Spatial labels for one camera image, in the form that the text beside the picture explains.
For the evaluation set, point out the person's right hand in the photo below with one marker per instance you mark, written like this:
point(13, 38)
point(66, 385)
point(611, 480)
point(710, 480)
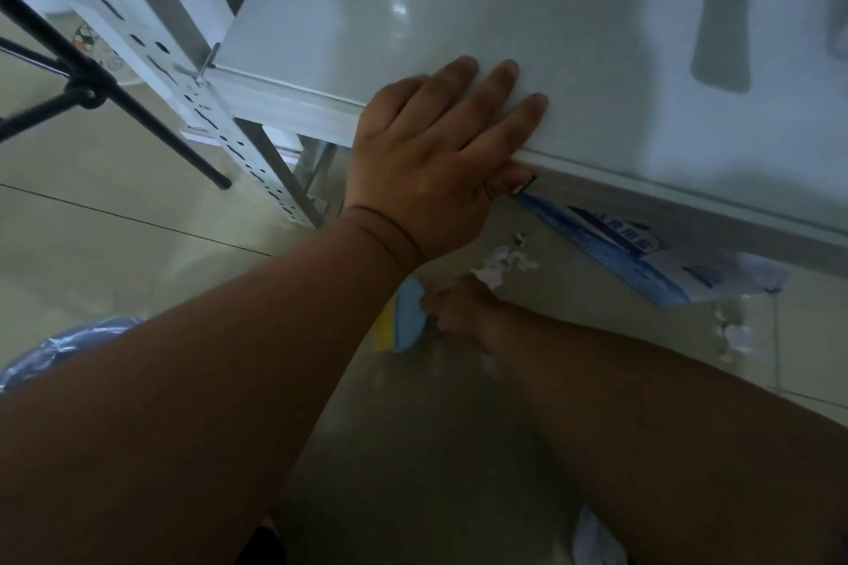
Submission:
point(464, 313)

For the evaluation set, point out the person's left hand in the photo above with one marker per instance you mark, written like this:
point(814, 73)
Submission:
point(414, 180)

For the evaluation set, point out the person's left little finger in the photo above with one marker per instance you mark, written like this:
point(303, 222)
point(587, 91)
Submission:
point(396, 96)

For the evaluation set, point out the person's left middle finger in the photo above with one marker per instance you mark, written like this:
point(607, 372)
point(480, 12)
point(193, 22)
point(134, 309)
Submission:
point(487, 98)

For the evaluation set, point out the person's left thumb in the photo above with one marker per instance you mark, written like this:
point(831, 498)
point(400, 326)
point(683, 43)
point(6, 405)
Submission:
point(511, 179)

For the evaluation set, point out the person's right fingers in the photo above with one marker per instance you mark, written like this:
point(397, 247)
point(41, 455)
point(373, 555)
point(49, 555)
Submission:
point(436, 309)

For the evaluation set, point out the blue and yellow scrub brush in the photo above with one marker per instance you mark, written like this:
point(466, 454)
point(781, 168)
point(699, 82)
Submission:
point(405, 323)

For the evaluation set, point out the person's right forearm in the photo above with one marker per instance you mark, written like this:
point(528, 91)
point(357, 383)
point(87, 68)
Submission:
point(662, 439)

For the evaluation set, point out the person's left forearm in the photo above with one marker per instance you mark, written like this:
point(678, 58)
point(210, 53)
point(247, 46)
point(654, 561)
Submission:
point(199, 399)

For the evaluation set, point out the crumpled white paper scrap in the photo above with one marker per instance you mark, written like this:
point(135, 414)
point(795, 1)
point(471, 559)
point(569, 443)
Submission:
point(735, 336)
point(500, 263)

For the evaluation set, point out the white table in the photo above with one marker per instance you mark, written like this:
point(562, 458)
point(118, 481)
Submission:
point(298, 108)

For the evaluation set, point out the blue and white paper bag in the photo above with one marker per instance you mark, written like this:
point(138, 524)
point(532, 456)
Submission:
point(629, 257)

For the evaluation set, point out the white plastic stand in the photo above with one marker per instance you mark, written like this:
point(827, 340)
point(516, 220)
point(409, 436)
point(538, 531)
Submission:
point(722, 21)

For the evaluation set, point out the black tripod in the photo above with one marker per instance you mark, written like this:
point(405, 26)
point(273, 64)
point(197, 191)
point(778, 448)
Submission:
point(89, 84)

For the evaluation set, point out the blue plastic bag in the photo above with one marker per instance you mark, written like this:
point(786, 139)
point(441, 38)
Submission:
point(59, 346)

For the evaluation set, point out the white perforated metal post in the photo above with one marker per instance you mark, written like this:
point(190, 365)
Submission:
point(179, 78)

